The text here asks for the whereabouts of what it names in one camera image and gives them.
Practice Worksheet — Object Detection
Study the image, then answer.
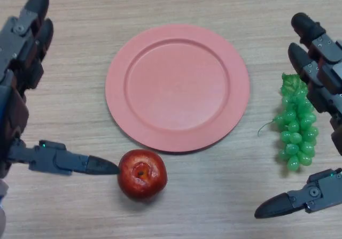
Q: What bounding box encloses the red apple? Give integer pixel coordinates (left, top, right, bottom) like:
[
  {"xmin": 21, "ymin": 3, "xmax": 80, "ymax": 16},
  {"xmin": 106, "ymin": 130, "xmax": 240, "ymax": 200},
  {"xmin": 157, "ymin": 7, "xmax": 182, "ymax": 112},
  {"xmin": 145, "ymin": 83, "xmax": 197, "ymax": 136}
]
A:
[{"xmin": 116, "ymin": 149, "xmax": 168, "ymax": 203}]

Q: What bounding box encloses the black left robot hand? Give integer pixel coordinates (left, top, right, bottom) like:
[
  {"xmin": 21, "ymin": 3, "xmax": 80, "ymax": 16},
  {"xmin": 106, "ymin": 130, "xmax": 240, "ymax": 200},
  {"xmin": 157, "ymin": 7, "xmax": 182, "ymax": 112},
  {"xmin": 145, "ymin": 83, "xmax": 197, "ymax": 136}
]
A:
[{"xmin": 0, "ymin": 0, "xmax": 120, "ymax": 180}]

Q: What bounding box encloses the pink round plate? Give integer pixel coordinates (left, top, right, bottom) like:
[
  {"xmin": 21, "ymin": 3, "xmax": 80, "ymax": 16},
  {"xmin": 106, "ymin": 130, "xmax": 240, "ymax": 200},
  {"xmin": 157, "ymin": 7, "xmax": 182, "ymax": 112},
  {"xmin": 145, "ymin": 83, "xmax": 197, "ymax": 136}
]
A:
[{"xmin": 105, "ymin": 24, "xmax": 251, "ymax": 154}]

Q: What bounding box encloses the green grape bunch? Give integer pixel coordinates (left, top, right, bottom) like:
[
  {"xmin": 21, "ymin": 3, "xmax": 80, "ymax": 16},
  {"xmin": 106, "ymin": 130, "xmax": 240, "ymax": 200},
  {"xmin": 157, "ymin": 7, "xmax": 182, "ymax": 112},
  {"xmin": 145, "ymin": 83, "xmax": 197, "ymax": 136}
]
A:
[{"xmin": 257, "ymin": 72, "xmax": 320, "ymax": 172}]

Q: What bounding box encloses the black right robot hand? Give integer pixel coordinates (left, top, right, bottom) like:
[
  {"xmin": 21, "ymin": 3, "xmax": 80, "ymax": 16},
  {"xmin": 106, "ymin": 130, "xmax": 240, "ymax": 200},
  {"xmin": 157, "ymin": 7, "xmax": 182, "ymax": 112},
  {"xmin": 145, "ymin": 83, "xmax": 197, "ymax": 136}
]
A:
[{"xmin": 254, "ymin": 12, "xmax": 342, "ymax": 220}]

